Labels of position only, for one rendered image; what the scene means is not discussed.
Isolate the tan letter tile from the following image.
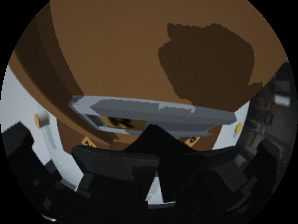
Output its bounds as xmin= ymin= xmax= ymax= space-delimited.
xmin=98 ymin=116 xmax=146 ymax=132
xmin=185 ymin=137 xmax=200 ymax=147
xmin=82 ymin=137 xmax=97 ymax=148

